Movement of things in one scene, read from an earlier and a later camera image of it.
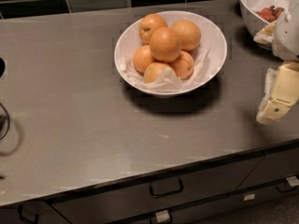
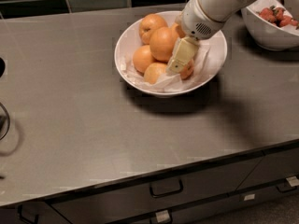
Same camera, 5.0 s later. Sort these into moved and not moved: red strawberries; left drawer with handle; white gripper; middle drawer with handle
Moved: white gripper
Not moved: left drawer with handle; middle drawer with handle; red strawberries
